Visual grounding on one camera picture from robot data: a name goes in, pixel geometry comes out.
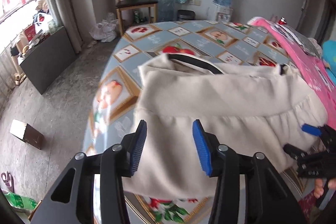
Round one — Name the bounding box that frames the dark grey cabinet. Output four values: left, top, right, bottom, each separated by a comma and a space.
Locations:
20, 26, 77, 94

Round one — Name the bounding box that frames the person's right hand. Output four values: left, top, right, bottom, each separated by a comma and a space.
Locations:
314, 178, 336, 199

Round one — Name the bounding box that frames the pink slipper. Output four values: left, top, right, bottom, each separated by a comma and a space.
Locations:
0, 172, 12, 189

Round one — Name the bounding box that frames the white red plastic bag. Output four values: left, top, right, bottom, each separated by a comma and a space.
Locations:
33, 12, 50, 30

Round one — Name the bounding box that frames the white water dispenser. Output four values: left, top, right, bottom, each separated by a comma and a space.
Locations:
215, 6, 234, 22

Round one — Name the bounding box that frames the blue plush toy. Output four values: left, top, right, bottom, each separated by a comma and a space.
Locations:
322, 41, 336, 70

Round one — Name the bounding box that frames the brown cardboard box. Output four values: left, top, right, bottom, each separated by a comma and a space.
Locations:
10, 120, 45, 149

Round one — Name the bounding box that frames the grey fuzzy cushion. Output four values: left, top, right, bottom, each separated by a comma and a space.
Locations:
306, 39, 323, 58

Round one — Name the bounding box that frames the grey curtain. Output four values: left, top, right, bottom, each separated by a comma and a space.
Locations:
43, 0, 96, 54

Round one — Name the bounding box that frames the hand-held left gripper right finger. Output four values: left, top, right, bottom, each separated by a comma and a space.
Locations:
192, 119, 307, 224

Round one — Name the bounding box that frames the cream jacket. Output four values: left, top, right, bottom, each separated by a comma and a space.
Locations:
123, 53, 328, 199

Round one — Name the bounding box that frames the wooden chair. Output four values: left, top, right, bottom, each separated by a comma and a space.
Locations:
112, 0, 158, 37

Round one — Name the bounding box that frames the black trash bin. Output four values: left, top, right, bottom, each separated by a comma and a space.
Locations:
178, 10, 195, 22

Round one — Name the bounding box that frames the clear empty water jug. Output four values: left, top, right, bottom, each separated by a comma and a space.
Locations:
157, 0, 175, 22

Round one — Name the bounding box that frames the green plastic bag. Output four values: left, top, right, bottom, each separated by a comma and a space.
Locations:
3, 191, 37, 210

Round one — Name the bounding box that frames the red box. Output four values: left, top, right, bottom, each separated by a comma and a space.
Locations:
25, 26, 37, 41

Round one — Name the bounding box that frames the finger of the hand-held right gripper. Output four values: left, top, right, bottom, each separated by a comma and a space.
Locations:
283, 143, 309, 161
301, 123, 336, 147

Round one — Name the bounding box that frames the pink floral blanket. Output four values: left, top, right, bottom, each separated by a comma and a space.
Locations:
248, 17, 336, 122

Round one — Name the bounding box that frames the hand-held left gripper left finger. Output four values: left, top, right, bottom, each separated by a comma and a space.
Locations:
30, 119, 147, 224

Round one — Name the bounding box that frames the fruit print bed sheet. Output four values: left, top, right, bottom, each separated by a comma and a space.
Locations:
84, 20, 318, 224

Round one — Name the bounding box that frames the grey pillow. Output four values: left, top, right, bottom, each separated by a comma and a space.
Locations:
278, 25, 313, 52

